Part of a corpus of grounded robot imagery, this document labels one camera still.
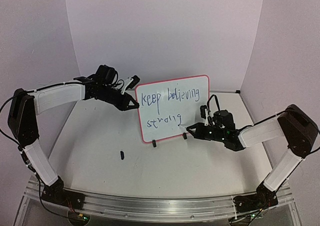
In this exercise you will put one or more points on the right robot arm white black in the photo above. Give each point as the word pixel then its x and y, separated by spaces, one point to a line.
pixel 292 127

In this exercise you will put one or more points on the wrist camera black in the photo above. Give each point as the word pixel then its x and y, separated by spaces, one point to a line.
pixel 204 111
pixel 129 83

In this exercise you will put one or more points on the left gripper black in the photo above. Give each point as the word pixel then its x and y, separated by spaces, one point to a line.
pixel 123 105

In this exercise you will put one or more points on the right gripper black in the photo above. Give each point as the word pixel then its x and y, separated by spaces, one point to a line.
pixel 201 131

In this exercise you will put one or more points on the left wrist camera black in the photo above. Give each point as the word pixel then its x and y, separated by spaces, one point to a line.
pixel 129 83

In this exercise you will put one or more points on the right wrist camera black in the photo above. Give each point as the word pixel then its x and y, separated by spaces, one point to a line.
pixel 204 111

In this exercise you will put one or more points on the wire whiteboard stand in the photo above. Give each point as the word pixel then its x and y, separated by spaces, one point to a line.
pixel 183 135

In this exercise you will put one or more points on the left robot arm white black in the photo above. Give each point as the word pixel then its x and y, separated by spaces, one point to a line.
pixel 104 85

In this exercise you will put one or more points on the pink framed whiteboard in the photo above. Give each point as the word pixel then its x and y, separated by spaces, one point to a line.
pixel 164 105

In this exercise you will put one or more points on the aluminium front rail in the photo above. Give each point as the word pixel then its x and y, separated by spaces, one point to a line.
pixel 94 208

